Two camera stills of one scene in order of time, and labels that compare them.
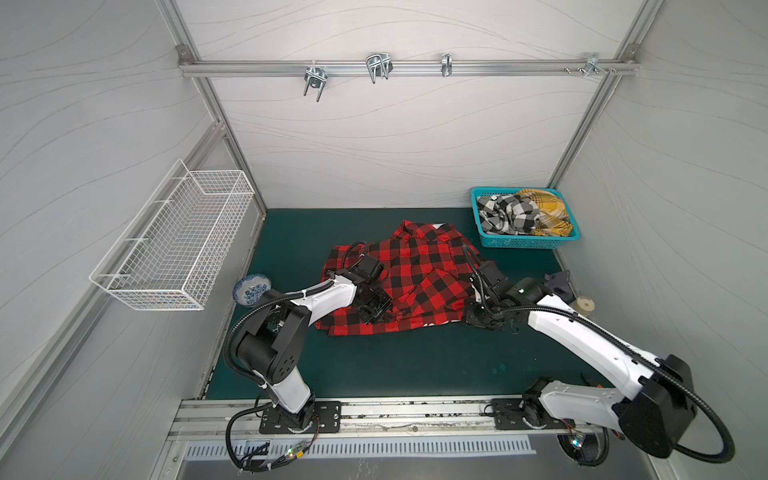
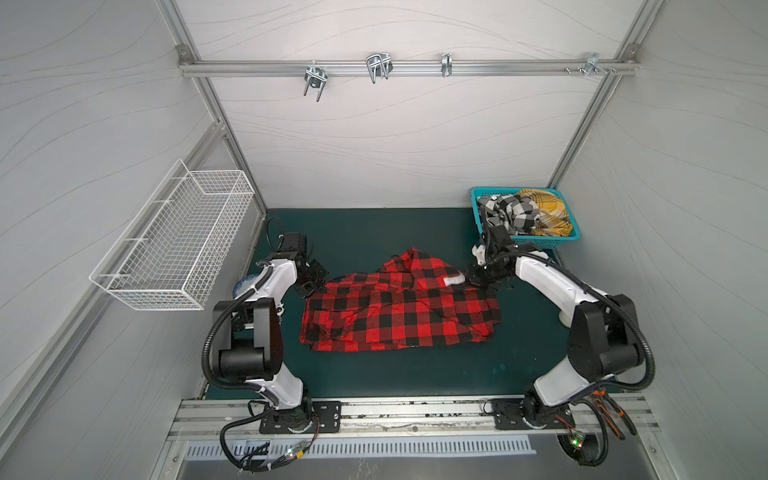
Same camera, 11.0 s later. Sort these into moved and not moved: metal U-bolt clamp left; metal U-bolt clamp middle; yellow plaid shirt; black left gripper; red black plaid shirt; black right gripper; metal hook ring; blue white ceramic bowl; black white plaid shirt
Moved: black left gripper; black right gripper; red black plaid shirt
Not moved: metal U-bolt clamp left; metal hook ring; yellow plaid shirt; black white plaid shirt; metal U-bolt clamp middle; blue white ceramic bowl
